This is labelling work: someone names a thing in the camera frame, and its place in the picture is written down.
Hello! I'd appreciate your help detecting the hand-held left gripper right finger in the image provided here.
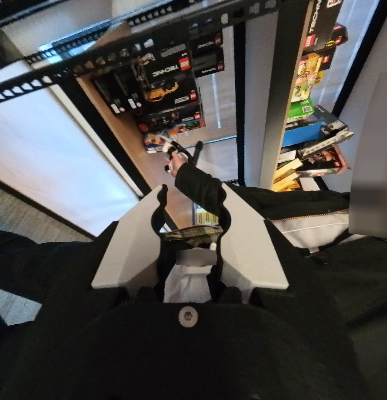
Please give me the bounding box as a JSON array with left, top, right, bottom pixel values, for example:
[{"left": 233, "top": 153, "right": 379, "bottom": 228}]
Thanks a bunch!
[{"left": 211, "top": 182, "right": 290, "bottom": 303}]

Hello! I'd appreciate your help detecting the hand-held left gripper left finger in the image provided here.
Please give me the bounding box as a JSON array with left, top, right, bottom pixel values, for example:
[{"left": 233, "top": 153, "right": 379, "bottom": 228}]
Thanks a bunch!
[{"left": 91, "top": 184, "right": 168, "bottom": 302}]

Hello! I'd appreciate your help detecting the person's right forearm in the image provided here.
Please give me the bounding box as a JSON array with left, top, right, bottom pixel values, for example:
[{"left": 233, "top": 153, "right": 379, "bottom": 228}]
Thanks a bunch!
[{"left": 175, "top": 162, "right": 227, "bottom": 219}]

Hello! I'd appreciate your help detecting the stack of black lego boxes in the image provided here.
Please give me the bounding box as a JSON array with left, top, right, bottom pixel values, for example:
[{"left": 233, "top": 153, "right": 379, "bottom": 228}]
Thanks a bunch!
[{"left": 91, "top": 28, "right": 226, "bottom": 155}]

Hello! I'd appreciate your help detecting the stack of colourful lego boxes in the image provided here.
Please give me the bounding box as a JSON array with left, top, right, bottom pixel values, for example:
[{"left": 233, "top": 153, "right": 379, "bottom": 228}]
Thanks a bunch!
[{"left": 272, "top": 0, "right": 354, "bottom": 193}]

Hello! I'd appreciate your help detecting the person's right hand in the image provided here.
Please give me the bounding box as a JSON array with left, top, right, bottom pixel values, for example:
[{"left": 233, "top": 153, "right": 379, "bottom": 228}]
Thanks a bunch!
[{"left": 169, "top": 153, "right": 185, "bottom": 179}]

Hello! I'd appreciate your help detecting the plaid cloth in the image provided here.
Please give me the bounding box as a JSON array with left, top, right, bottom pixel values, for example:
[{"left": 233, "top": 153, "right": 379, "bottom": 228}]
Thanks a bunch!
[{"left": 164, "top": 226, "right": 224, "bottom": 245}]

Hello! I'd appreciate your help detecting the person's black jacket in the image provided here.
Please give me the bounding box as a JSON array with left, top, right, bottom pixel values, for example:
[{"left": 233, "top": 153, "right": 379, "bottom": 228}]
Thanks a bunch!
[{"left": 0, "top": 183, "right": 387, "bottom": 400}]

